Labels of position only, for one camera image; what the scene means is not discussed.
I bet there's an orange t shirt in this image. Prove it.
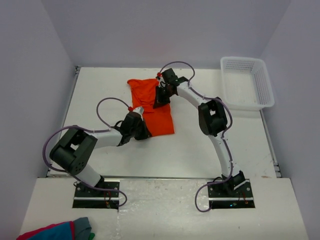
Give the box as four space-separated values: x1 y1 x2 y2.
127 78 175 137

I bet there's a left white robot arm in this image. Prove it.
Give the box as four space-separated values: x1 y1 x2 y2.
49 107 151 192

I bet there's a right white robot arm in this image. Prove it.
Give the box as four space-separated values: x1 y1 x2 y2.
153 68 246 196

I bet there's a white plastic basket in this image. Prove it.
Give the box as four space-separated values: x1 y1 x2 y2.
220 56 275 111

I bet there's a grey folded t shirt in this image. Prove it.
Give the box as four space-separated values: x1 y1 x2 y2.
73 217 92 240

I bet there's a green folded t shirt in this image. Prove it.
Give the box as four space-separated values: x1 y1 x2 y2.
88 233 95 240

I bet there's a teal folded t shirt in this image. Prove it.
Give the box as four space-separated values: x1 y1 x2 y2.
27 221 76 240

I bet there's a pink folded t shirt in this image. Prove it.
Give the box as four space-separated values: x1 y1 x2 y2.
16 220 76 240

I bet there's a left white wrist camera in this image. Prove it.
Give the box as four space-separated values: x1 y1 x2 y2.
133 106 144 116

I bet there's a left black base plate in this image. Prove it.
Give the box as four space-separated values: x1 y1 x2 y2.
72 181 120 210

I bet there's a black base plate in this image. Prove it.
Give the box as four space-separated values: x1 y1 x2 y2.
72 181 120 210
207 179 256 210

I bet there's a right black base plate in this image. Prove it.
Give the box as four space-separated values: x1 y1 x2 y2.
207 179 256 210

